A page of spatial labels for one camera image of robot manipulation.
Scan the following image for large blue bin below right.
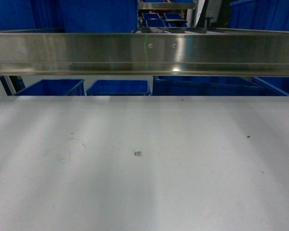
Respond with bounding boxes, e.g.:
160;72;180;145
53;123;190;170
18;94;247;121
152;76;289;96

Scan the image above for small QR code sticker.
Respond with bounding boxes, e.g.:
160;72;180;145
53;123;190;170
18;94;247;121
133;151;143;156

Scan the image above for blue bin below middle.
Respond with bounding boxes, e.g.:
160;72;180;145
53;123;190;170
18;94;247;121
86;80;150;96

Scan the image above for blue bin below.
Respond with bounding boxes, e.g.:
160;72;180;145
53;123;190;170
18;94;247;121
15;79;85;96
86;80;150;96

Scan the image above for blue bin below left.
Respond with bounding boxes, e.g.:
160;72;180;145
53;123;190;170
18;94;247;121
15;79;85;96

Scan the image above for large blue bin upper left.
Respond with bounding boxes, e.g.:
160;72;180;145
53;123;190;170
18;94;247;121
0;0;138;33

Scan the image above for blue bin upper right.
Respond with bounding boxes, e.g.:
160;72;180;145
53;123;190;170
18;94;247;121
229;0;289;31

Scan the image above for stainless steel shelf rail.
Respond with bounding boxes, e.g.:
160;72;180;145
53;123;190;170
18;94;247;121
0;27;289;77

